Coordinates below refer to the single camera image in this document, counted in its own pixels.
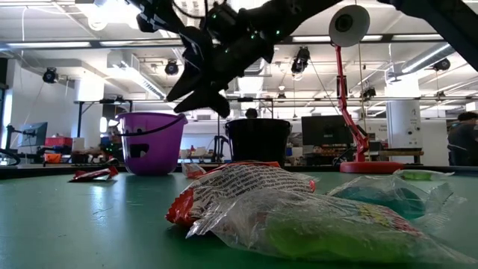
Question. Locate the red box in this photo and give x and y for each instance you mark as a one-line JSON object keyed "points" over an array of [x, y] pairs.
{"points": [[58, 141]]}

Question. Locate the orange white printed candy pack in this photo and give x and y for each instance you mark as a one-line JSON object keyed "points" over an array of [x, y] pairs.
{"points": [[239, 183]]}

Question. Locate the red white candy pack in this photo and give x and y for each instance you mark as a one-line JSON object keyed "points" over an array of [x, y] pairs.
{"points": [[192, 170]]}

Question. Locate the grey computer monitor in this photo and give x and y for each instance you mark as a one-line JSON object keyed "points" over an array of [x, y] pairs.
{"points": [[34, 133]]}

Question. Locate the orange box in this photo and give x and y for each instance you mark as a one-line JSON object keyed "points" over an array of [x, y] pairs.
{"points": [[52, 158]]}

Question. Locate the black bucket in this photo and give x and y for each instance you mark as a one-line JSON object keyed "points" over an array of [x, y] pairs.
{"points": [[257, 143]]}

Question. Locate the black ceiling camera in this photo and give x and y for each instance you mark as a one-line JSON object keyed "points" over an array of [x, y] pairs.
{"points": [[50, 74], [367, 92], [300, 60], [442, 64], [172, 68]]}

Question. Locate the white box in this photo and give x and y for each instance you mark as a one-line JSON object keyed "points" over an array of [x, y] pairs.
{"points": [[77, 143]]}

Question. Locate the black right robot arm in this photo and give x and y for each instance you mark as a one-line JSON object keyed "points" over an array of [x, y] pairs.
{"points": [[448, 22]]}

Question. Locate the wooden desk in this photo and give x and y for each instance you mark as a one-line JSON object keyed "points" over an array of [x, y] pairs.
{"points": [[403, 152]]}

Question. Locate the black background robot arm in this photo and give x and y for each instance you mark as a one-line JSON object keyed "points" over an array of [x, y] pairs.
{"points": [[217, 145]]}

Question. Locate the person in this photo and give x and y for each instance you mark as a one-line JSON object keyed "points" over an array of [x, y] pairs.
{"points": [[465, 138], [251, 113]]}

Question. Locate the green table mat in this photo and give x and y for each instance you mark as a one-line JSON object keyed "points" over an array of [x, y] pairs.
{"points": [[93, 224]]}

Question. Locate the purple face bucket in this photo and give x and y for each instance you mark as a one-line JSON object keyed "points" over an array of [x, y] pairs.
{"points": [[157, 157]]}

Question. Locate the clear teal candy bag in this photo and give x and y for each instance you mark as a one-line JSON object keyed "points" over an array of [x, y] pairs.
{"points": [[381, 200]]}

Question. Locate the black computer monitor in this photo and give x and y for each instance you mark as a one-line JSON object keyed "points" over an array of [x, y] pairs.
{"points": [[325, 130]]}

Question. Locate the black overhead light bar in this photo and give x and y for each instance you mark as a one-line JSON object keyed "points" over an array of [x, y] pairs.
{"points": [[387, 37]]}

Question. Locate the white round column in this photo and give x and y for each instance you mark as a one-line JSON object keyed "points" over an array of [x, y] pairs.
{"points": [[405, 127]]}

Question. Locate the black aluminium table frame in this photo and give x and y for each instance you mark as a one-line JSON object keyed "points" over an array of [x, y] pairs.
{"points": [[37, 170]]}

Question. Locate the red desk lamp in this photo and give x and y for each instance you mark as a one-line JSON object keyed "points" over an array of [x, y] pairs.
{"points": [[369, 167]]}

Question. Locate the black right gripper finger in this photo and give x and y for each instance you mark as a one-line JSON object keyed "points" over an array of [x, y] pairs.
{"points": [[196, 56], [213, 101]]}

